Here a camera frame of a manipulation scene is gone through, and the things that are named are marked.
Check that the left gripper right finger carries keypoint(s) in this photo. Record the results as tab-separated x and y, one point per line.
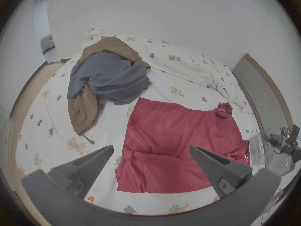
218	169

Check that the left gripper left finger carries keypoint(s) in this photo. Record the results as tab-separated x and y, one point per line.
88	167

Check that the clear plastic box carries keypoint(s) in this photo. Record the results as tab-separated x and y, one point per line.
258	147

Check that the brown garment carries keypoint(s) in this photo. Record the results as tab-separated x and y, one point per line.
82	109

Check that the red garment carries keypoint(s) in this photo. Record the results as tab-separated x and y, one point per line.
169	135

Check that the pale bedside table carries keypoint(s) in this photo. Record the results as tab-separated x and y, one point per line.
281	162

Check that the grey garment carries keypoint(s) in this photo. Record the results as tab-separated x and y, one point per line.
112	79

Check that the bed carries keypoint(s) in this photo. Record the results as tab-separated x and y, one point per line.
164	85

